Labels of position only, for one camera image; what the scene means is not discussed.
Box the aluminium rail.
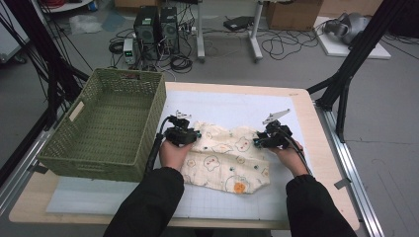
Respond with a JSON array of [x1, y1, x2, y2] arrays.
[[0, 126, 56, 216], [314, 102, 386, 237]]

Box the coiled black cable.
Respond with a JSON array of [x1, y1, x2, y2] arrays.
[[169, 53, 194, 74]]

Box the loose black floor cables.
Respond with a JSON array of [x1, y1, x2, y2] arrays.
[[261, 28, 321, 61]]

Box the clear plastic bag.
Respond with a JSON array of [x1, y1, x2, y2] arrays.
[[68, 14, 104, 36]]

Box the white desk leg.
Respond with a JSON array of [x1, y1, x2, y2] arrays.
[[196, 0, 207, 63], [248, 0, 265, 63]]

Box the grey metal table clamp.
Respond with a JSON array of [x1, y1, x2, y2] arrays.
[[333, 177, 353, 191], [28, 163, 49, 175]]

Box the slim black computer tower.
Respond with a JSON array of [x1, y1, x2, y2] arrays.
[[159, 6, 181, 55]]

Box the person's left hand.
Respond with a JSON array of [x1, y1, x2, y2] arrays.
[[158, 139, 196, 173]]

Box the person's right hand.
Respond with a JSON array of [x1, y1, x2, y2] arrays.
[[268, 139, 309, 179]]

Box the cream printed baby garment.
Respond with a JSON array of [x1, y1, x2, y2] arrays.
[[180, 120, 272, 196]]

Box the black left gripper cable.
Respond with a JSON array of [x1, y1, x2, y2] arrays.
[[144, 115, 179, 176]]

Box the large black computer tower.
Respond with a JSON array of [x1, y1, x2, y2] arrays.
[[132, 5, 161, 61]]

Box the white floor board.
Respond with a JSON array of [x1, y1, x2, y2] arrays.
[[312, 16, 392, 60]]

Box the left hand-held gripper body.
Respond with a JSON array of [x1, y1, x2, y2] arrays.
[[163, 110, 199, 147]]

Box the black metal frame stand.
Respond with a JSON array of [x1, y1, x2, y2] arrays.
[[0, 0, 91, 131], [305, 0, 409, 144]]

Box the green woven plastic basket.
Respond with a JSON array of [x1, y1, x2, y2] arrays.
[[37, 67, 167, 183]]

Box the black flat device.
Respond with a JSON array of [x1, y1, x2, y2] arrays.
[[222, 15, 256, 33]]

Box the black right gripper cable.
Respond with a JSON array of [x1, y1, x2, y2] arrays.
[[280, 128, 312, 176]]

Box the white grid mat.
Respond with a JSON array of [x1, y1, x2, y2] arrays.
[[45, 90, 314, 221]]

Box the grey headset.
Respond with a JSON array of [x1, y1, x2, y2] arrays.
[[322, 12, 372, 45]]

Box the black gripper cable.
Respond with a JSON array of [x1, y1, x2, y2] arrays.
[[280, 128, 312, 176], [144, 115, 179, 176]]

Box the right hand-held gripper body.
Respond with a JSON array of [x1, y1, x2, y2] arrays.
[[258, 108, 294, 150]]

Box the brown cardboard box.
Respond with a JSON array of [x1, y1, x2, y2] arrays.
[[265, 0, 324, 33]]

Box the small white power unit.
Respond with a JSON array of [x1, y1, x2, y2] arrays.
[[123, 38, 137, 65]]

